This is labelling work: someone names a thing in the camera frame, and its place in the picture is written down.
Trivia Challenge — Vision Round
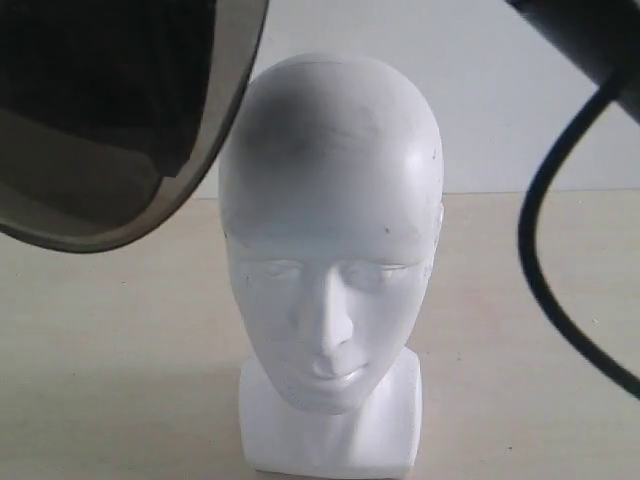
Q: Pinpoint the black helmet with tinted visor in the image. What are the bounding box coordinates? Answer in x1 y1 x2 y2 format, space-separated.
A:
1 1 269 254

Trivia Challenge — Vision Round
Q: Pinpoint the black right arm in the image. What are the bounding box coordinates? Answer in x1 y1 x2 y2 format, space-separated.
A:
509 0 639 84

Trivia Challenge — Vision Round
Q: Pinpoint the white mannequin head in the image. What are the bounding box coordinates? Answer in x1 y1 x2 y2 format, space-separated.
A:
218 53 445 474

